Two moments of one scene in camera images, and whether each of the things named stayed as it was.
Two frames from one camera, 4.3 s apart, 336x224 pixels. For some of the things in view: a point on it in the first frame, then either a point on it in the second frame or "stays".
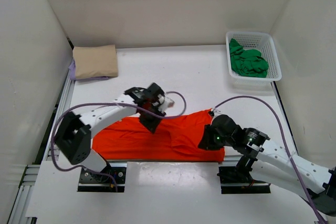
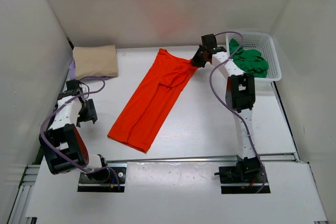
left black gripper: x=150 y=121 → x=90 y=111
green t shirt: x=248 y=62 stays
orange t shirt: x=176 y=138 → x=137 y=124
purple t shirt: x=72 y=68 stays
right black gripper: x=207 y=138 → x=199 y=57
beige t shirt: x=95 y=61 stays
